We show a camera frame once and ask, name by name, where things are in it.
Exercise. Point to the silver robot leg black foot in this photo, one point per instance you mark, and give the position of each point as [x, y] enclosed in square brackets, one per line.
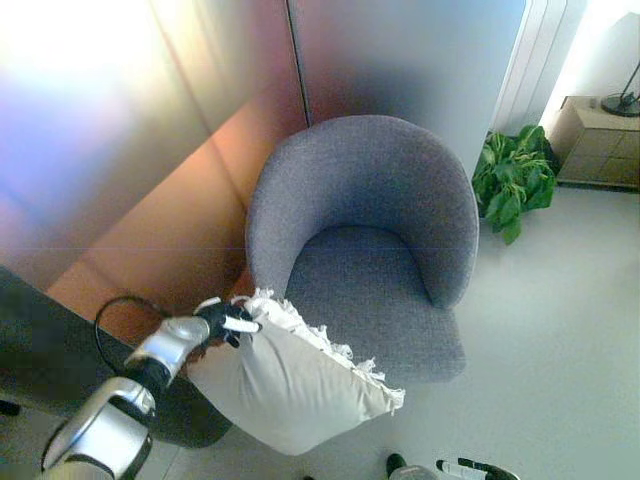
[397, 462]

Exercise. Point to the grey fabric tub armchair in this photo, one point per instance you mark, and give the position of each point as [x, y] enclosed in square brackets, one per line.
[370, 280]

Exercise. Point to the dark rounded table top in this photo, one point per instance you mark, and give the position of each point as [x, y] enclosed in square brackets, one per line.
[45, 345]

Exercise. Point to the white ruffled pillow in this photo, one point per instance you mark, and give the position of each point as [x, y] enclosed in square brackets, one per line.
[290, 380]

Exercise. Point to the white door frame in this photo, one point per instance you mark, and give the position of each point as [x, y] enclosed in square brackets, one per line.
[530, 60]

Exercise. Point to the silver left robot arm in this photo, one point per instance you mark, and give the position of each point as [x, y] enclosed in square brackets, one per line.
[170, 342]

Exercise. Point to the black furniture foot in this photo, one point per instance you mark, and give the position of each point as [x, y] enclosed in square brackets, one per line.
[8, 407]

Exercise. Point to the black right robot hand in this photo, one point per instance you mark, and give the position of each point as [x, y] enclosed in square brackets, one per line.
[475, 468]

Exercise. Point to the low drawer cabinet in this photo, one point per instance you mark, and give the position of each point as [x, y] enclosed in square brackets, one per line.
[605, 145]

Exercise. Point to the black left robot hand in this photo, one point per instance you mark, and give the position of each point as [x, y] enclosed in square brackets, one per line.
[220, 317]

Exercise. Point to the green leafy potted plant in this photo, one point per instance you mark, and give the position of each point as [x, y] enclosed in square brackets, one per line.
[510, 185]

